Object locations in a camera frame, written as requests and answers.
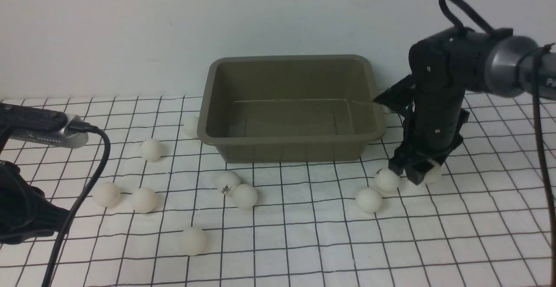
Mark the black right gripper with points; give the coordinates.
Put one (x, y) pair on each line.
(431, 132)

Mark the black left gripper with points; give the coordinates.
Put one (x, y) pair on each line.
(24, 211)

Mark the white logo ping-pong ball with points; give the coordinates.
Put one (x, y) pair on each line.
(227, 181)

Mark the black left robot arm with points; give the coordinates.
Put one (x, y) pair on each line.
(25, 213)

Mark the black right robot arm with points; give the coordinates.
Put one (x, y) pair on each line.
(443, 68)

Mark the white black-grid tablecloth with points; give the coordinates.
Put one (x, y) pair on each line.
(483, 224)

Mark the olive plastic storage bin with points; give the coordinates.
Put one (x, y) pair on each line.
(297, 108)

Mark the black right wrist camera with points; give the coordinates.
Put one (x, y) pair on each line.
(400, 97)

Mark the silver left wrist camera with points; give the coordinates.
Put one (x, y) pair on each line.
(43, 126)

